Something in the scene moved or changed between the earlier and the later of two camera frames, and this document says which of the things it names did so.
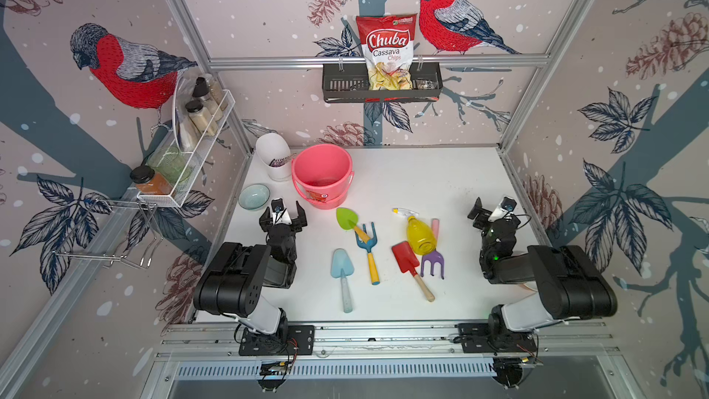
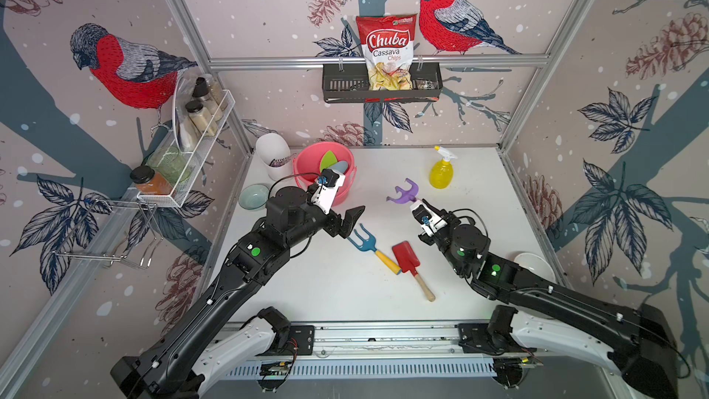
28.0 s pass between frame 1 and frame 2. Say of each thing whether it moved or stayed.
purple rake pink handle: moved
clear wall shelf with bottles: stayed
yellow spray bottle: moved
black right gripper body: moved
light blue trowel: moved
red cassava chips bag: stayed
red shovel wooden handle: stayed
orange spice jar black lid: stayed
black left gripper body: moved
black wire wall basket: stayed
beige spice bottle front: stayed
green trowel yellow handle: moved
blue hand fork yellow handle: moved
